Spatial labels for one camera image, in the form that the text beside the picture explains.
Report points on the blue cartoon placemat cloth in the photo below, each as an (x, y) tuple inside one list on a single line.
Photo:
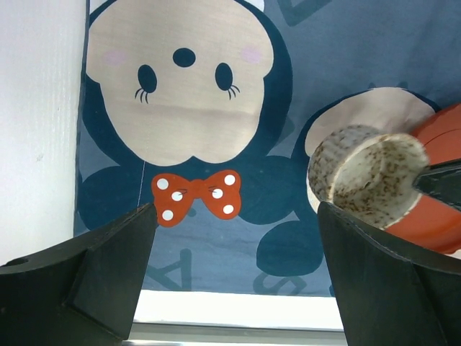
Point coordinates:
[(211, 110)]

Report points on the speckled ceramic cup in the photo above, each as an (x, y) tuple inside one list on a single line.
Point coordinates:
[(368, 173)]

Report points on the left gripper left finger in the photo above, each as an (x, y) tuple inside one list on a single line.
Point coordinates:
[(83, 291)]

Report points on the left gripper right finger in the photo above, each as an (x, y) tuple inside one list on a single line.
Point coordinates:
[(388, 290)]

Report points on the red plate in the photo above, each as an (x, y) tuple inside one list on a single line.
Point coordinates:
[(434, 223)]

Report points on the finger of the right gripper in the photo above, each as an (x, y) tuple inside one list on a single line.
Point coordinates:
[(441, 182)]

